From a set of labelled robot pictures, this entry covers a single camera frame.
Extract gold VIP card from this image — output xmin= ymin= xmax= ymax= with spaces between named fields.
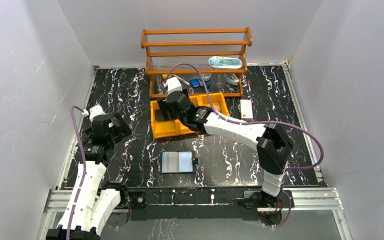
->
xmin=213 ymin=103 xmax=222 ymax=112

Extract black leather card holder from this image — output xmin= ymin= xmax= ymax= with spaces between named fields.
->
xmin=159 ymin=151 xmax=198 ymax=174

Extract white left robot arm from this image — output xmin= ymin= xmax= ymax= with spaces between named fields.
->
xmin=45 ymin=104 xmax=133 ymax=240

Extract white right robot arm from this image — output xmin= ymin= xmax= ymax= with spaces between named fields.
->
xmin=157 ymin=77 xmax=293 ymax=207

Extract middle yellow plastic bin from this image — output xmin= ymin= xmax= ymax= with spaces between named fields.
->
xmin=175 ymin=95 xmax=202 ymax=136

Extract yellow plastic bin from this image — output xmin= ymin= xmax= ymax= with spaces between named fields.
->
xmin=150 ymin=100 xmax=180 ymax=139
xmin=175 ymin=95 xmax=202 ymax=136
xmin=200 ymin=92 xmax=230 ymax=117

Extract left yellow plastic bin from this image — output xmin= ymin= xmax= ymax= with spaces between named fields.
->
xmin=150 ymin=100 xmax=180 ymax=139

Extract red white marker pen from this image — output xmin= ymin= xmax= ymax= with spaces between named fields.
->
xmin=173 ymin=74 xmax=191 ymax=87

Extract round tape tin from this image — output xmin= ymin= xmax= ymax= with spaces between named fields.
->
xmin=200 ymin=73 xmax=212 ymax=89

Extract right yellow plastic bin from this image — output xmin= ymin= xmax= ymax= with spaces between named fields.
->
xmin=200 ymin=92 xmax=230 ymax=117

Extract orange wooden shelf rack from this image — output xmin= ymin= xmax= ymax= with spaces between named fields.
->
xmin=140 ymin=26 xmax=253 ymax=99

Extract blue blister pack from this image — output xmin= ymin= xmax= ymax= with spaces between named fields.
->
xmin=208 ymin=56 xmax=243 ymax=69

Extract grey stapler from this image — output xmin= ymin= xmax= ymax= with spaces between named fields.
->
xmin=225 ymin=74 xmax=240 ymax=86

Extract white small box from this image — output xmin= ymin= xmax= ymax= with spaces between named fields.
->
xmin=239 ymin=99 xmax=254 ymax=122

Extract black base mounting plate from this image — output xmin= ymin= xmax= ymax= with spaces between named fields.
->
xmin=113 ymin=186 xmax=290 ymax=224

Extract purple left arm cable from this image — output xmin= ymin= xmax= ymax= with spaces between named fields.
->
xmin=65 ymin=105 xmax=90 ymax=240

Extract aluminium frame rail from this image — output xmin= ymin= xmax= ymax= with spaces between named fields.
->
xmin=37 ymin=187 xmax=352 ymax=240

